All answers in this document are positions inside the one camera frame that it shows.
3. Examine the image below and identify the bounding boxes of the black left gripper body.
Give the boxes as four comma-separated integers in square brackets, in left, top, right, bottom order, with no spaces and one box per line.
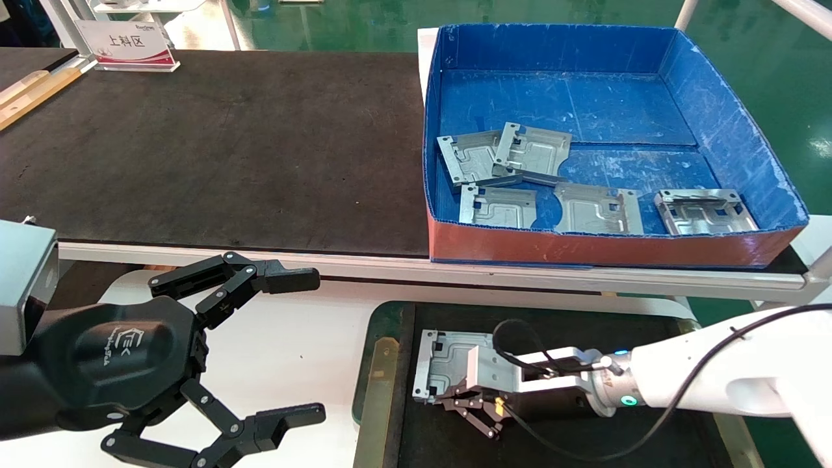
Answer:
[0,296,209,443]

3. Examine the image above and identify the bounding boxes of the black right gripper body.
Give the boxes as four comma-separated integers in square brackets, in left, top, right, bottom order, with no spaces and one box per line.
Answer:
[502,389,595,423]

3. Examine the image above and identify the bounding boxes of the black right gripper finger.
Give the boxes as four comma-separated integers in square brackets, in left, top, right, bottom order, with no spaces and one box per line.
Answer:
[432,383,506,443]

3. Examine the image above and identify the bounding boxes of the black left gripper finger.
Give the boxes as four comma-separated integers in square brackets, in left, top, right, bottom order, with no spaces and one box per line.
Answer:
[101,379,327,468]
[148,252,321,331]

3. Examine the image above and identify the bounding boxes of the stamped metal bracket plate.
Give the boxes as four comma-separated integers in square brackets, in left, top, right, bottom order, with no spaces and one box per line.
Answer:
[458,184,538,229]
[653,188,760,236]
[413,330,501,405]
[551,182,644,236]
[492,122,573,187]
[437,130,524,188]

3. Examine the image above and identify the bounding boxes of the black container tray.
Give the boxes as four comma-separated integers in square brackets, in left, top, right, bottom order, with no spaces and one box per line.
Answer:
[352,299,768,468]

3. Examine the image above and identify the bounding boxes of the olive flat metal strip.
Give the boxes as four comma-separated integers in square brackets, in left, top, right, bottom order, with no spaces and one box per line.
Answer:
[354,337,401,468]

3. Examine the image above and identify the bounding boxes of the black felt table mat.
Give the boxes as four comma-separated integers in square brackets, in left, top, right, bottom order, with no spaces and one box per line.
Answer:
[0,47,431,259]

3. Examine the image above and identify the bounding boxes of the brown wooden stick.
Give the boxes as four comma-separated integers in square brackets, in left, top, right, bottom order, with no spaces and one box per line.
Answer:
[0,68,83,131]

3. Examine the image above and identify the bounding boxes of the light wooden stick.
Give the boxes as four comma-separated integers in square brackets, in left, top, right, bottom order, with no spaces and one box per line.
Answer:
[0,70,51,108]

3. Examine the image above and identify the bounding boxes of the white red acrylic sign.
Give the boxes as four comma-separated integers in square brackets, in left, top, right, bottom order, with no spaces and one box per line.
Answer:
[73,19,181,73]

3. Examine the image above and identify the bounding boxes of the blue corrugated box red side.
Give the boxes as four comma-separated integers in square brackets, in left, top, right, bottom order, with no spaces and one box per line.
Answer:
[421,23,811,269]

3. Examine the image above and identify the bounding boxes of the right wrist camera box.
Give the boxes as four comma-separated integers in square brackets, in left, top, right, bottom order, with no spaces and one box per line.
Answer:
[465,344,605,395]

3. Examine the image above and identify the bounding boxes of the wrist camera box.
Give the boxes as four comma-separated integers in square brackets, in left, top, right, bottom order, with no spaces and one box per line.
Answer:
[465,344,605,395]
[0,220,60,357]

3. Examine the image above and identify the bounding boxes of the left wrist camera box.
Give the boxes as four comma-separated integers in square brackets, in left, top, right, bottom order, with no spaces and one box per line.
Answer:
[0,220,60,357]

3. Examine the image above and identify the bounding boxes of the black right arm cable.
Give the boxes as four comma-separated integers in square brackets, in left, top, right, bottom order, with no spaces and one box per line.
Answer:
[492,303,832,463]

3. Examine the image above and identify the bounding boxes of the grey metal tube frame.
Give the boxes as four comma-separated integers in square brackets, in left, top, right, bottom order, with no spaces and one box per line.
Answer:
[39,0,98,66]

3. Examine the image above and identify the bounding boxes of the white pipe rail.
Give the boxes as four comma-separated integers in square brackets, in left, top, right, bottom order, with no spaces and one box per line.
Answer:
[675,0,832,41]

